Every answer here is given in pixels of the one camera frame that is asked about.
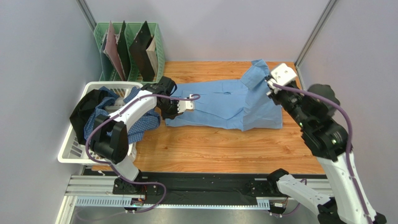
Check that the pink board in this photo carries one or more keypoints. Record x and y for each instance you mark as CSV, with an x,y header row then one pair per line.
x,y
112,52

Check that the blue checkered shirt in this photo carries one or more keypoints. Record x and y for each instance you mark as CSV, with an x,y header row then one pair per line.
x,y
150,121

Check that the beige board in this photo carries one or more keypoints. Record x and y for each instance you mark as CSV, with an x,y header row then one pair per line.
x,y
151,52

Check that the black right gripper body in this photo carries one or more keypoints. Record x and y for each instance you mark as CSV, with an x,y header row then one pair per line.
x,y
275,94

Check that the dark green board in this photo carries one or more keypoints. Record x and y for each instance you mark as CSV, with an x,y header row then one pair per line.
x,y
123,52

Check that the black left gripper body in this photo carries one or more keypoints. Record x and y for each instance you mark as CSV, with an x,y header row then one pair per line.
x,y
169,108

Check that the black board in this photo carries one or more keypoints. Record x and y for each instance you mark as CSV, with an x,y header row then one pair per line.
x,y
139,54

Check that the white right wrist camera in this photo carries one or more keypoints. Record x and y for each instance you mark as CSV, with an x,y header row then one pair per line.
x,y
280,75

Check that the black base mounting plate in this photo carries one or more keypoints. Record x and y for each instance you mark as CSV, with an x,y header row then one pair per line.
x,y
199,188

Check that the light blue long sleeve shirt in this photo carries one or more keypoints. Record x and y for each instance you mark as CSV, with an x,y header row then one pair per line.
x,y
231,104

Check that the aluminium frame rail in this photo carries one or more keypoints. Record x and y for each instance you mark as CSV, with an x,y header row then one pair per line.
x,y
89,199

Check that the black garment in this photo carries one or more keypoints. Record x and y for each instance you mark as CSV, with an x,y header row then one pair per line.
x,y
84,110

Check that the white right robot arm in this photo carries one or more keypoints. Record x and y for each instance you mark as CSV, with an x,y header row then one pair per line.
x,y
327,131

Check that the white plastic laundry basket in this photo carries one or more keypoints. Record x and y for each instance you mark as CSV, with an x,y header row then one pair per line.
x,y
73,152

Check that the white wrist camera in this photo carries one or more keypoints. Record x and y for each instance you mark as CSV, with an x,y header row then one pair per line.
x,y
280,75
187,104

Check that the green plastic file rack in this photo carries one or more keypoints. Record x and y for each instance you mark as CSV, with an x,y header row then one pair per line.
x,y
108,71

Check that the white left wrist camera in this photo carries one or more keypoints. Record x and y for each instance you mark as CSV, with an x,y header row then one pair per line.
x,y
187,104

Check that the left corner aluminium profile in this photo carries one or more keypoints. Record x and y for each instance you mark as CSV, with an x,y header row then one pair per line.
x,y
85,9

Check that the corner aluminium profile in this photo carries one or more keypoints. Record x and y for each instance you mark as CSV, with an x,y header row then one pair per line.
x,y
330,6
85,9

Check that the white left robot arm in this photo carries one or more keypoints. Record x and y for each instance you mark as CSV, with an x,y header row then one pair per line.
x,y
109,137

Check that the right corner aluminium profile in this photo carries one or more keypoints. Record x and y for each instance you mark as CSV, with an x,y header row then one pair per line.
x,y
330,6

